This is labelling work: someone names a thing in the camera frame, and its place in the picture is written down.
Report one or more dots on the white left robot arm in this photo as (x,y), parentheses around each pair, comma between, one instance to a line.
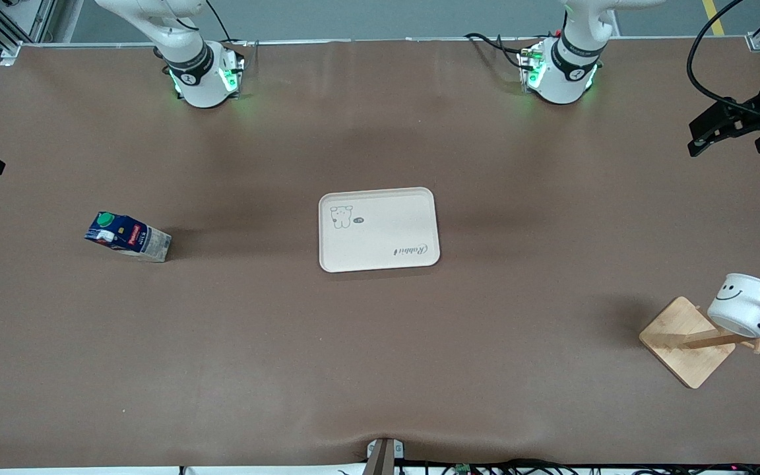
(574,79)

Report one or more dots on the cream tray with bear print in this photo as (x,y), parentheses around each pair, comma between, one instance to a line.
(380,231)

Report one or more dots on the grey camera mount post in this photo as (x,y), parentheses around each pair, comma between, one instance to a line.
(383,458)

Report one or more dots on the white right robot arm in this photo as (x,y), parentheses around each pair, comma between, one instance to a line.
(198,72)

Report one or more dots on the blue milk carton green cap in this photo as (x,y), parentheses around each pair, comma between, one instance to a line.
(136,241)

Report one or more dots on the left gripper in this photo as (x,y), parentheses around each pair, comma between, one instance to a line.
(757,109)

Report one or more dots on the wooden mug stand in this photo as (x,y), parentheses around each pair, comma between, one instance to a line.
(683,343)

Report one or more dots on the small green circuit board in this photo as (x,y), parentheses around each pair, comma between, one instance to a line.
(464,469)

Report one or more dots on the brown table mat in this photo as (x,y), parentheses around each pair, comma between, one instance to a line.
(380,363)

